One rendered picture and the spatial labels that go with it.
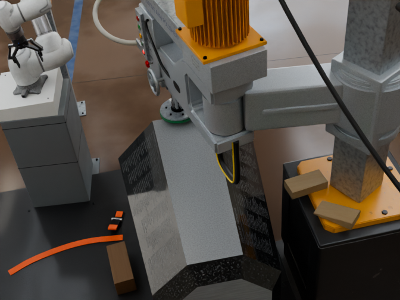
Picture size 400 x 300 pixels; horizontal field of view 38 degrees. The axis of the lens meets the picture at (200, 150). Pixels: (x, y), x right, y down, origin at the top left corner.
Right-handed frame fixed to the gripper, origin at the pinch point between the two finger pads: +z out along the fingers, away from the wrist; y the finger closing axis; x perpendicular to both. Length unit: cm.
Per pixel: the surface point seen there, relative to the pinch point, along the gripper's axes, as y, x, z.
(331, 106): -137, 110, -22
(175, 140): -68, 58, 34
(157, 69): -69, 40, -5
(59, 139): 4, 10, 58
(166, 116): -66, 42, 30
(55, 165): 14, 13, 79
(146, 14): -71, 31, -34
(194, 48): -85, 93, -61
